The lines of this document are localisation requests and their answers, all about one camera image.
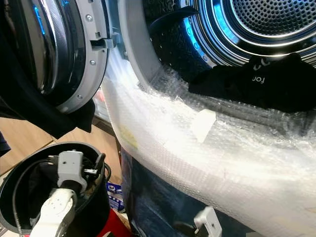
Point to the black garment with white print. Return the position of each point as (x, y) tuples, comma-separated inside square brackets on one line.
[(256, 84)]

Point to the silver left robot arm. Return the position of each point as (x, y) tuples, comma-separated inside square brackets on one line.
[(54, 215)]

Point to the blue and white package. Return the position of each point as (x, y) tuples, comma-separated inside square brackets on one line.
[(116, 196)]

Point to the red stool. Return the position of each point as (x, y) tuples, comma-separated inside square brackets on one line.
[(114, 228)]

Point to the clear bubble wrap sheet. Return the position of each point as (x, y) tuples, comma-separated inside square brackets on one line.
[(217, 163)]

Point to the wooden cabinet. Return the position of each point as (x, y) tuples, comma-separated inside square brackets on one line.
[(24, 136)]

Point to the black round laundry bucket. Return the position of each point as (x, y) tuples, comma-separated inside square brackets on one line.
[(12, 197)]

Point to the dark navy cloth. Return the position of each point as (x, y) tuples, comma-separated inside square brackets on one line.
[(4, 144)]

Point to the black hanging garment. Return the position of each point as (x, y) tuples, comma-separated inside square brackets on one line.
[(19, 94)]

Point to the white foam piece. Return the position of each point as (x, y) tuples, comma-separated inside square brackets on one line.
[(203, 125)]

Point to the round chrome washer door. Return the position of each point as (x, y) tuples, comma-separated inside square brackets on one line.
[(64, 44)]

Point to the grey washer door seal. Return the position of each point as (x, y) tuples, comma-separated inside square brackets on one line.
[(131, 44)]

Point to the perforated steel washer drum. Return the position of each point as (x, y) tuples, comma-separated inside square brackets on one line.
[(252, 27)]

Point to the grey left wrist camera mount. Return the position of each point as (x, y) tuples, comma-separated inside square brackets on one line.
[(70, 164)]

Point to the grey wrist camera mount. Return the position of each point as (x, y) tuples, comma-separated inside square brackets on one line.
[(70, 164), (208, 222)]

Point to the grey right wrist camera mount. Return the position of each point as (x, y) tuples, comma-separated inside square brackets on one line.
[(208, 222)]

